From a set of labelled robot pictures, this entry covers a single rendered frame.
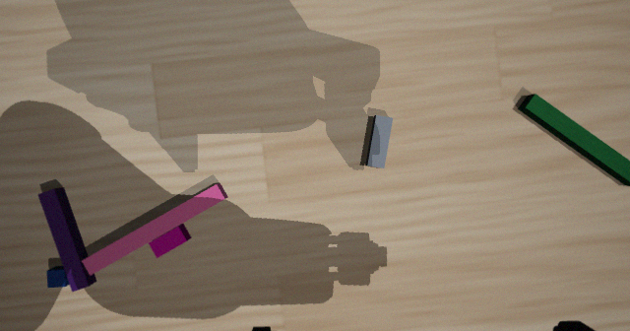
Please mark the pink rod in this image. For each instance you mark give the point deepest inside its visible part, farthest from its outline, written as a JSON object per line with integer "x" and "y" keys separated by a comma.
{"x": 155, "y": 228}

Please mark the small blue cube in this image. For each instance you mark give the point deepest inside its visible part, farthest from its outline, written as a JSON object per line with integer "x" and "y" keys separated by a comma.
{"x": 56, "y": 277}

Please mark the small magenta block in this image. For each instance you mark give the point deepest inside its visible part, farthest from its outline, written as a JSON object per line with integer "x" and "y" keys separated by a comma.
{"x": 169, "y": 240}

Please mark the grey rod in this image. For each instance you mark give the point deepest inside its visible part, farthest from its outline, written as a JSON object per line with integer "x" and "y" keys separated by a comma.
{"x": 379, "y": 141}

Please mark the purple rod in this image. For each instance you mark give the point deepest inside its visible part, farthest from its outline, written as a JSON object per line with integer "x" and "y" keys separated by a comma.
{"x": 67, "y": 237}

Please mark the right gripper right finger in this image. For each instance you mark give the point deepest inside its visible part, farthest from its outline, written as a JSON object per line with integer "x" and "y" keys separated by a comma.
{"x": 572, "y": 326}

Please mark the green rod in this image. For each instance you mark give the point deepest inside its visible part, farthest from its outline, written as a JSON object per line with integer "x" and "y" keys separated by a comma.
{"x": 577, "y": 137}

